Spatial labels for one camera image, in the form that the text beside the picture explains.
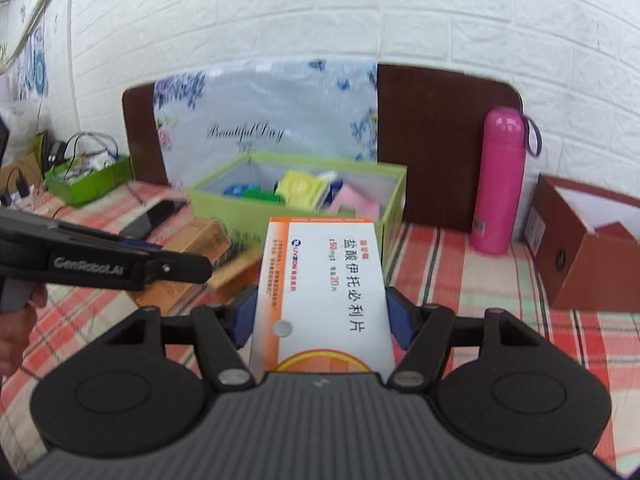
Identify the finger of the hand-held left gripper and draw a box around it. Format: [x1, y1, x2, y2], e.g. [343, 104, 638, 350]
[47, 224, 163, 255]
[142, 251, 214, 286]

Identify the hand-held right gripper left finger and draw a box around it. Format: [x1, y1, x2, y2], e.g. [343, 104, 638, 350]
[100, 285, 259, 392]

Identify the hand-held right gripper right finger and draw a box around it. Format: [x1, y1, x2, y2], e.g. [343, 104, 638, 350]
[385, 287, 543, 392]

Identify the tan cardboard small box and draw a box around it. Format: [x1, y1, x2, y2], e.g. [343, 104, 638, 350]
[150, 216, 232, 266]
[135, 250, 263, 313]

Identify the light green cardboard box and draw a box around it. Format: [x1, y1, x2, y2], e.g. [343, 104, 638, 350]
[187, 151, 408, 261]

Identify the white orange medicine box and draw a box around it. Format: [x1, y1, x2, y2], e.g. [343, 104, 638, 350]
[250, 217, 396, 378]

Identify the dark green box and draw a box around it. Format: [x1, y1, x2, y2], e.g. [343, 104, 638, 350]
[244, 187, 287, 205]

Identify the yellow green packet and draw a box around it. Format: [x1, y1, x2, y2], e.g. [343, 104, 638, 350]
[275, 170, 326, 208]

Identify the person's left hand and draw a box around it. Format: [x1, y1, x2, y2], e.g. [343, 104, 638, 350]
[0, 285, 48, 383]

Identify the black smartphone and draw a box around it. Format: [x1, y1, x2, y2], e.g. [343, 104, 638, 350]
[120, 199, 191, 241]

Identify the small green tray box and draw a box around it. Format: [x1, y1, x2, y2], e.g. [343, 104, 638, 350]
[44, 152, 133, 207]

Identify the plaid bedsheet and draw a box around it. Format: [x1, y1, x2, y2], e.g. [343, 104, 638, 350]
[0, 180, 640, 476]

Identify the black small device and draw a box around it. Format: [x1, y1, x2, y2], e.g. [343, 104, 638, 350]
[9, 169, 32, 197]

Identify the pink thermos bottle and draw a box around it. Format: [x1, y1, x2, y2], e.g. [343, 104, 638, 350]
[469, 106, 543, 256]

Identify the brown wooden headboard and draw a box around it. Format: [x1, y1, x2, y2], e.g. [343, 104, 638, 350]
[121, 63, 525, 233]

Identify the floral plastic bag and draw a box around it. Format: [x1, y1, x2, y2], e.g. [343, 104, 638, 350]
[152, 57, 380, 191]

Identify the brown cardboard box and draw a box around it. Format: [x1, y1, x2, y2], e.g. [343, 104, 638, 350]
[522, 174, 640, 313]

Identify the black looped cable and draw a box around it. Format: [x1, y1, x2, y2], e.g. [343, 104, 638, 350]
[65, 131, 121, 161]

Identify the blue wall sticker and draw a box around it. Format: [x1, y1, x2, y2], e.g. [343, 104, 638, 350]
[15, 25, 51, 101]

